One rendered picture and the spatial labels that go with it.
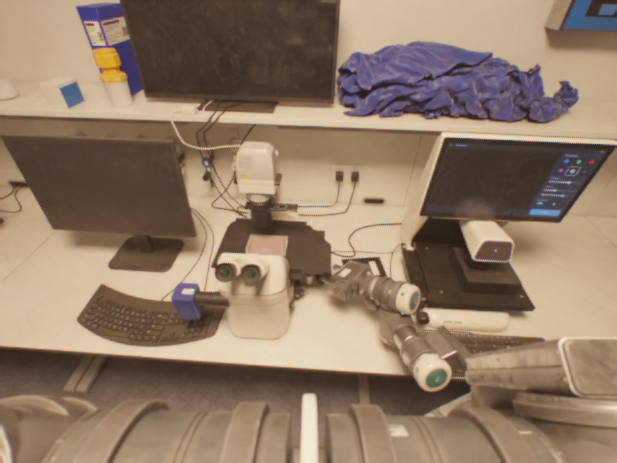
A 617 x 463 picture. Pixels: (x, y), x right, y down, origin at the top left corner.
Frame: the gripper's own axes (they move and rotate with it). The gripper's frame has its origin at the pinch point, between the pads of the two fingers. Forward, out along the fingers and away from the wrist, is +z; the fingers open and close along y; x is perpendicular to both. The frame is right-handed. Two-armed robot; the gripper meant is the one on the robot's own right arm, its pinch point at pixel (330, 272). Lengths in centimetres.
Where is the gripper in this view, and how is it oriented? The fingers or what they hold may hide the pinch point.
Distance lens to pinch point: 105.4
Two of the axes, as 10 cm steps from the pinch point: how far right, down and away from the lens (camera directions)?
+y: 6.8, -4.6, 5.7
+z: -7.0, -1.6, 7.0
